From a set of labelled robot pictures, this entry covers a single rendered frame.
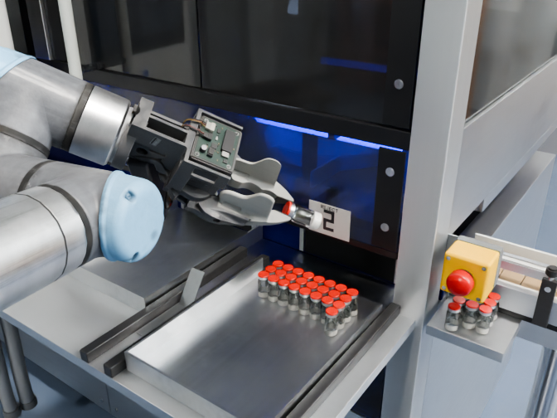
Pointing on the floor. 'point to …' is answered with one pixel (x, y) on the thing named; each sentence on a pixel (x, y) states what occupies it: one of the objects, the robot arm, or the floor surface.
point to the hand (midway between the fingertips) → (278, 209)
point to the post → (430, 190)
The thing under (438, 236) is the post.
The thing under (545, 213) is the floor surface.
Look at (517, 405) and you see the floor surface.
